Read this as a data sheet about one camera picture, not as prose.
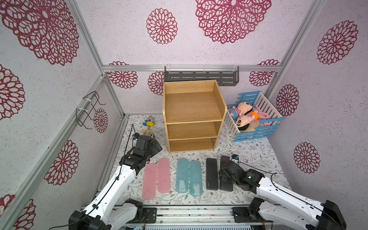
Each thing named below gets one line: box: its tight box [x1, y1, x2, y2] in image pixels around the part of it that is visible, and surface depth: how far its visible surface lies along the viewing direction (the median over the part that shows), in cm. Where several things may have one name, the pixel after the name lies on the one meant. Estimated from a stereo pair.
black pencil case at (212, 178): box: [206, 157, 219, 191], surface depth 84 cm
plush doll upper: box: [230, 101, 253, 119], surface depth 108 cm
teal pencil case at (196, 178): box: [189, 160, 203, 197], surface depth 88 cm
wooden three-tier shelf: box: [162, 79, 228, 153], surface depth 87 cm
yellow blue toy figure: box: [142, 119, 155, 127], surface depth 113 cm
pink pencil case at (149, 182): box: [142, 162, 157, 201], surface depth 86 cm
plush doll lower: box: [235, 111, 260, 131], surface depth 102 cm
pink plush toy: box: [253, 104, 271, 127], surface depth 105 cm
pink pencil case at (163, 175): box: [157, 157, 171, 194], surface depth 89 cm
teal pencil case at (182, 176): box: [175, 157, 189, 194], surface depth 89 cm
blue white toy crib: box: [224, 91, 286, 143], surface depth 105 cm
